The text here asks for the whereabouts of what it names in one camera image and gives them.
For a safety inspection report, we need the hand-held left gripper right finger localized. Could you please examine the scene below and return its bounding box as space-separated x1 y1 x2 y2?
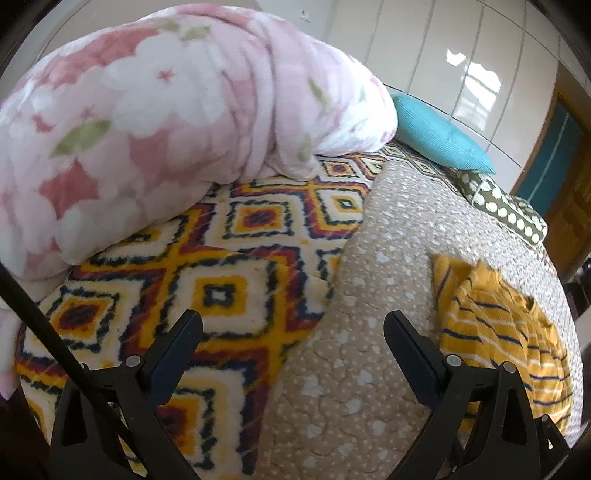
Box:
383 310 571 480

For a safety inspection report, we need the black cable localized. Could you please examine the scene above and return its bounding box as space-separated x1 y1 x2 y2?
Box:
0 263 153 480

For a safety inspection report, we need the wooden door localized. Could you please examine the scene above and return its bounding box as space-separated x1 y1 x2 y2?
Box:
510 78 591 282

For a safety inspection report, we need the green polka dot pillow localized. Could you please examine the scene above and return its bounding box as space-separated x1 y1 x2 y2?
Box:
455 169 549 245

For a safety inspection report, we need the diamond patterned blanket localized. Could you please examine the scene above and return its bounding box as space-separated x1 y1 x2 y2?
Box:
14 150 389 477

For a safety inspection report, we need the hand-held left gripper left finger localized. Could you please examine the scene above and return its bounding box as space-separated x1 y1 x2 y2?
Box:
50 309 204 480

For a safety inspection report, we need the pink floral blanket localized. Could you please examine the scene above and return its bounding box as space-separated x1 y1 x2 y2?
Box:
0 2 399 400

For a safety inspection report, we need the blue pillow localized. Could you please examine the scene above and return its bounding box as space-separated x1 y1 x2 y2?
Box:
390 93 497 175

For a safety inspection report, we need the beige heart patterned bedspread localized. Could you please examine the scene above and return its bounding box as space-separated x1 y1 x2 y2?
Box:
252 141 585 480

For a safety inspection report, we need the yellow striped shirt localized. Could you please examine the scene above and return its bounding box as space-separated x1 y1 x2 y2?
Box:
431 254 574 437

